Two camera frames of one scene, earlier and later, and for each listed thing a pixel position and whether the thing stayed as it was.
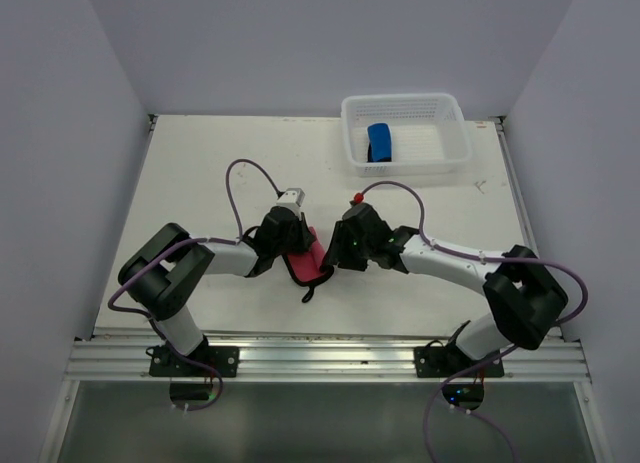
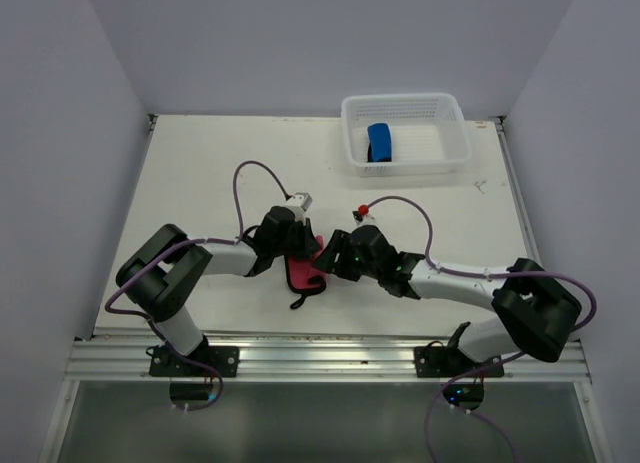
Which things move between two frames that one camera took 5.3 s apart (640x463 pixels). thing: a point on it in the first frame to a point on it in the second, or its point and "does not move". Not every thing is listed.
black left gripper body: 296,240 does not move
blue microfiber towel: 379,145 does not move
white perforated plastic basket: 429,134 does not move
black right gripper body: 351,253 to 348,266
